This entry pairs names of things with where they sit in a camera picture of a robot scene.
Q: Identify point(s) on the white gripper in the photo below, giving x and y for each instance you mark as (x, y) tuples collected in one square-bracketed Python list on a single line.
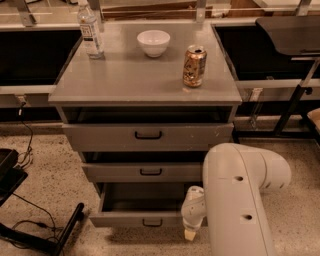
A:
[(192, 215)]

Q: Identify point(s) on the grey top drawer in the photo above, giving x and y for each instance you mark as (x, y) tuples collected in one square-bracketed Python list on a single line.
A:
[(146, 137)]

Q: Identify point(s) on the white ceramic bowl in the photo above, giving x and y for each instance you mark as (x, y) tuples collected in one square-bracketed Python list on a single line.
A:
[(153, 42)]

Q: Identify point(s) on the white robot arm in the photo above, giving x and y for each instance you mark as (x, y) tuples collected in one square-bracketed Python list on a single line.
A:
[(234, 176)]

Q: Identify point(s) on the grey bottom drawer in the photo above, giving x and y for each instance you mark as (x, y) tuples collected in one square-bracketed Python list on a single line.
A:
[(141, 204)]

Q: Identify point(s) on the grey drawer cabinet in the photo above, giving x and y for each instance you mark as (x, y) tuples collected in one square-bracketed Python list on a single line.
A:
[(128, 87)]

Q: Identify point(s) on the grey middle drawer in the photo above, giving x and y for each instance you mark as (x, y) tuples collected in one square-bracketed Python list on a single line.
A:
[(143, 172)]

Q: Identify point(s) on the grey drawer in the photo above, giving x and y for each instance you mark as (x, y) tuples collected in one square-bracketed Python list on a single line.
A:
[(143, 172), (141, 204), (146, 137)]

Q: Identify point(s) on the black table right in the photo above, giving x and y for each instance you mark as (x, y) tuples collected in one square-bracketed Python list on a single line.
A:
[(297, 37)]

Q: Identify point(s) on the gold soda can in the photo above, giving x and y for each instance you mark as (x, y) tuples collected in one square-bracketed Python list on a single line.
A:
[(194, 66)]

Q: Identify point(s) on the clear plastic water bottle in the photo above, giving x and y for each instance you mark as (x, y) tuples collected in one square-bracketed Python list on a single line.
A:
[(90, 30)]

